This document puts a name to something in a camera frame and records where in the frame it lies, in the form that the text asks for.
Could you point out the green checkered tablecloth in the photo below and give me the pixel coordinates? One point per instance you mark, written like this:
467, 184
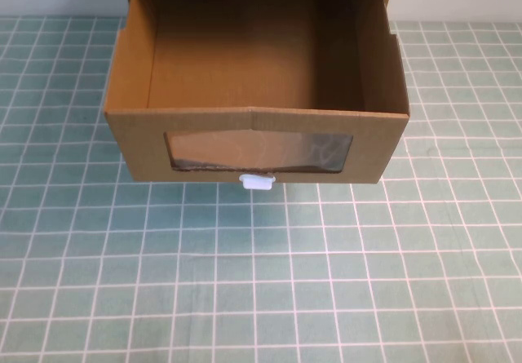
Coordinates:
261, 281

